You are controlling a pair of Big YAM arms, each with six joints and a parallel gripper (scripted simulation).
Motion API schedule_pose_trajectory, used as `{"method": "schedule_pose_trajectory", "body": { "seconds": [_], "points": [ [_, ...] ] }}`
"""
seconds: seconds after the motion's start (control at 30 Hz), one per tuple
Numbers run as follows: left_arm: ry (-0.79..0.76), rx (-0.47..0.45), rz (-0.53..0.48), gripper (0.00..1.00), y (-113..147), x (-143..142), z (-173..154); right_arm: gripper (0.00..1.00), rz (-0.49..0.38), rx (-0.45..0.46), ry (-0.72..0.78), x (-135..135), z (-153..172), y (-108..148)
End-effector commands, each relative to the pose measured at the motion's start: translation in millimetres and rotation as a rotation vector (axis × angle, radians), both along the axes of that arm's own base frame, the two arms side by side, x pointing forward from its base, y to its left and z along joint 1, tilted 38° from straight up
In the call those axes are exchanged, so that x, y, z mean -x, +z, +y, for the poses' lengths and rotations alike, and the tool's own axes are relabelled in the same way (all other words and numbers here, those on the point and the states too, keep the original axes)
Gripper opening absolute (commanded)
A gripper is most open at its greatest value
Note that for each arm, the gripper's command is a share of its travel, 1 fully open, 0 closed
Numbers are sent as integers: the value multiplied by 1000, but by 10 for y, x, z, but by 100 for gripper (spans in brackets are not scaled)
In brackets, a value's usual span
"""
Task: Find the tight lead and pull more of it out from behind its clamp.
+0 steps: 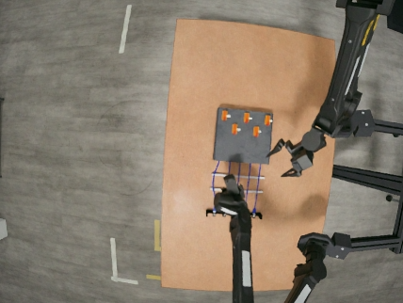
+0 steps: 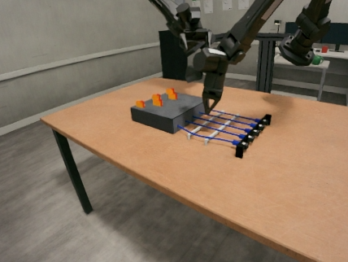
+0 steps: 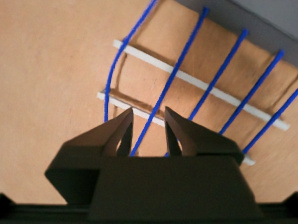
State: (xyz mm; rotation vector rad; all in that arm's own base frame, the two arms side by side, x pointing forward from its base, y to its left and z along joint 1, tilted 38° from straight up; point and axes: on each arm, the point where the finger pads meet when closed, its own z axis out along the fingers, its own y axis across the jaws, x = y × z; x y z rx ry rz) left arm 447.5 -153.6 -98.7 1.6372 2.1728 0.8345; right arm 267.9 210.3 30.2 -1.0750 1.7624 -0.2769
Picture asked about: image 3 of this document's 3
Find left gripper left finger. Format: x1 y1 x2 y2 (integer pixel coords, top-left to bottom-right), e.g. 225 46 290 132
55 107 134 156

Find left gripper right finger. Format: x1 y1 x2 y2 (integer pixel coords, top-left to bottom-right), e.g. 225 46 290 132
164 106 245 167

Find blue cable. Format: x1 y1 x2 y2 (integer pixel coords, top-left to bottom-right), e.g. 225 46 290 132
131 5 208 156
243 87 298 155
104 0 155 122
188 27 249 121
219 48 286 135

